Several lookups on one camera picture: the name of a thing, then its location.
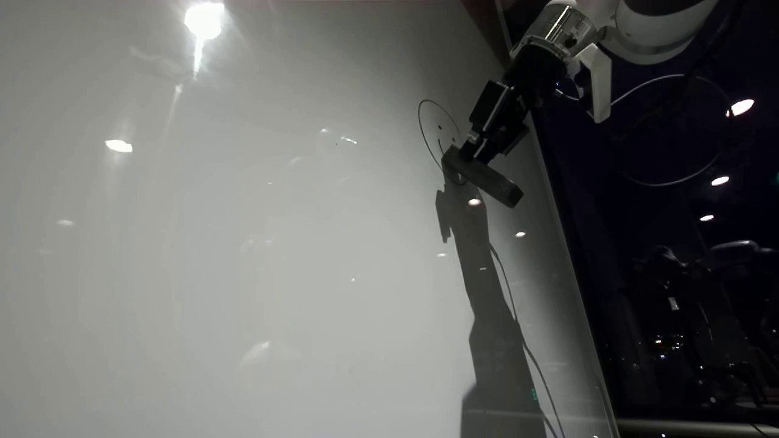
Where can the black whiteboard duster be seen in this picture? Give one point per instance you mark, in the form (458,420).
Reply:
(489,180)

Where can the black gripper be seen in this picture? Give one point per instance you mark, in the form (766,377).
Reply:
(537,76)

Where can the white board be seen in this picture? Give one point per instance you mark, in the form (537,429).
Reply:
(244,245)

